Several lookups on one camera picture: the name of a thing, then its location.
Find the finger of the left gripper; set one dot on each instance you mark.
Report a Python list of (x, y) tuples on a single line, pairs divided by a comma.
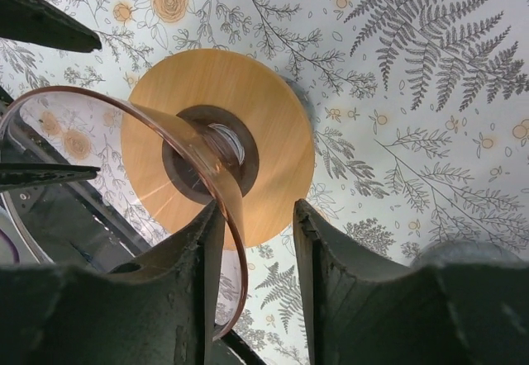
[(40, 23), (40, 174)]

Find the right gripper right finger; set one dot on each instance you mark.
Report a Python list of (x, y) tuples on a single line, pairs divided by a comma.
[(362, 308)]

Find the floral table mat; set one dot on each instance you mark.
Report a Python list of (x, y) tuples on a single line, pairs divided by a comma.
[(421, 136)]

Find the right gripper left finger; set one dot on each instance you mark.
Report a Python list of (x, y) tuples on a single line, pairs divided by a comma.
[(158, 308)]

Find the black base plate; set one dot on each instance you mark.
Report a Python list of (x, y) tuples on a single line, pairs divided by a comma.
[(134, 221)]

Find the glass coffee server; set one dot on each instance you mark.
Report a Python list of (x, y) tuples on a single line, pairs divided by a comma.
[(464, 251)]

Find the glass carafe brown band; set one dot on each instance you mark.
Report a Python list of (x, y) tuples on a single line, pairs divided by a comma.
[(304, 99)]

